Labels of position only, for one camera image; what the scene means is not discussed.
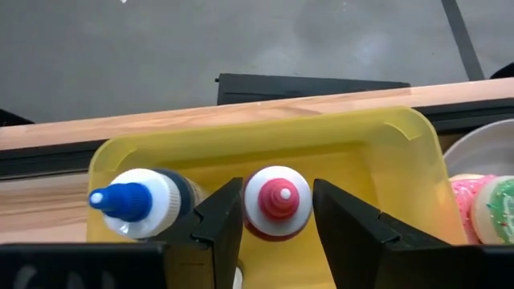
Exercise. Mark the large blue food coloring bottle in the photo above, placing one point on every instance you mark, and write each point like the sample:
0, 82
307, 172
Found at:
160, 200

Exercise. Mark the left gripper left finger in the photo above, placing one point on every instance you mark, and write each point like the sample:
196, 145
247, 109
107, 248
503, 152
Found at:
201, 261

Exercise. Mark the green frosted donut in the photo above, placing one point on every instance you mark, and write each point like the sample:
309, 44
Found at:
502, 208

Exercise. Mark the gray round plate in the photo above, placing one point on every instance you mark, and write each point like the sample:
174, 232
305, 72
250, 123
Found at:
486, 152

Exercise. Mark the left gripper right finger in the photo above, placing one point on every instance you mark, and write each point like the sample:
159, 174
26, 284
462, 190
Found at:
381, 257

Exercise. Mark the black table base foot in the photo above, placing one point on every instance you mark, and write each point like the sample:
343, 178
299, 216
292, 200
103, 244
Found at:
301, 88

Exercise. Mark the yellow translucent plastic bin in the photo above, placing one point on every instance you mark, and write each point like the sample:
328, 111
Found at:
361, 180

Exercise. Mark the large red food coloring bottle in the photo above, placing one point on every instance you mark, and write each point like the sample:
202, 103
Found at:
277, 196

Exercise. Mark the pink frosted donut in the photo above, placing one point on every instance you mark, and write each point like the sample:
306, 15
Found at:
466, 196

